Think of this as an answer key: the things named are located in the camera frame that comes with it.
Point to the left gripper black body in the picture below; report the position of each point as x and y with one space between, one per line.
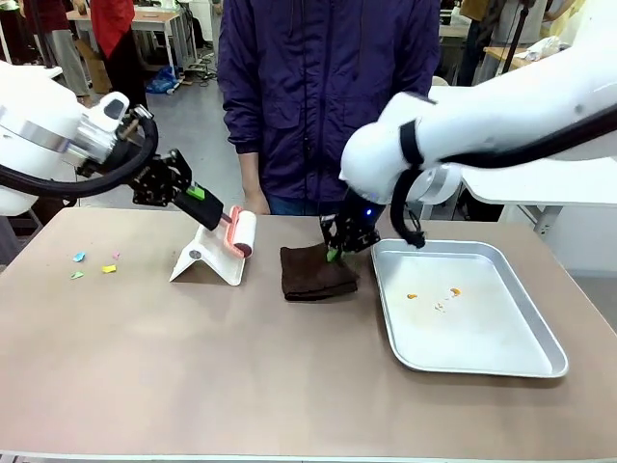
161 181

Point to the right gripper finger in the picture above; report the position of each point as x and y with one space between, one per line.
330 241
359 241

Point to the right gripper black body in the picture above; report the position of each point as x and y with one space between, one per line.
361 212

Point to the brown cloth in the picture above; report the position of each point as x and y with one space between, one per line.
313 272

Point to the yellow paper scrap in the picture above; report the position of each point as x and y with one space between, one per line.
110 268

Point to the blue paper scrap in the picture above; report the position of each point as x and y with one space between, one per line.
79 257

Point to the person left forearm purple sleeve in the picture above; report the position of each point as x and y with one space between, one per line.
426 72

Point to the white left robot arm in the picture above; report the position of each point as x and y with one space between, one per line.
29 140

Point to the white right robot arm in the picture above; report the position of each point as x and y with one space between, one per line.
506 116

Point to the person right forearm purple sleeve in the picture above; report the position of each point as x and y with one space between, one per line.
243 120

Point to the person right hand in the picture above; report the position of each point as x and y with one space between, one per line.
253 183

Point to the white folded roller stand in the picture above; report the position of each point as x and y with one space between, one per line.
212 260

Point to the blue plastic bag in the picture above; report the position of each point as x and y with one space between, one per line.
161 82

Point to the brown cardboard piece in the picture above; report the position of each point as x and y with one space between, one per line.
99 72

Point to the green paper scrap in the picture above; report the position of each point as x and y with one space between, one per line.
77 275

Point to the person in purple jacket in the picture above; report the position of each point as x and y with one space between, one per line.
328 87

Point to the silver metal tray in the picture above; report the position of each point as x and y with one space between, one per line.
482 333

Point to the bystander in grey trousers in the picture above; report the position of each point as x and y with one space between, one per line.
67 58

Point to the wooden background desk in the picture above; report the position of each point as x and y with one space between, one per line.
154 19

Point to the bystander in red shirt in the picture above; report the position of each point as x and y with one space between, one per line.
113 24

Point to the bystander in dark clothes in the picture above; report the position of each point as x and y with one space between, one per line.
482 48

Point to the black tripod pole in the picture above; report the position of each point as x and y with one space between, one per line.
518 34

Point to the white plastic bag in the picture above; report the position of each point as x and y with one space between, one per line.
544 48

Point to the yellow garment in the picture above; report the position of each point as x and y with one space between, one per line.
571 19

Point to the dark grey stand frame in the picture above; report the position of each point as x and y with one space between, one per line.
17 236

